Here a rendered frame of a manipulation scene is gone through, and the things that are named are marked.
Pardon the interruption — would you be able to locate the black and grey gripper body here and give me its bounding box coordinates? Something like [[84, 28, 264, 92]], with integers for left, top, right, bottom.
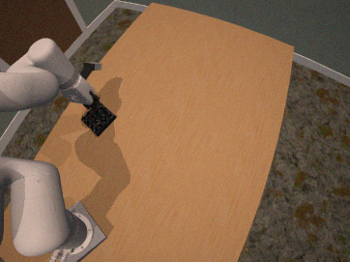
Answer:
[[59, 73, 97, 104]]

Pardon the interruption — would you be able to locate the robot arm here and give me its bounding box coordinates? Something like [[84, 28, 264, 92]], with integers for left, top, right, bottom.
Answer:
[[0, 38, 93, 262]]

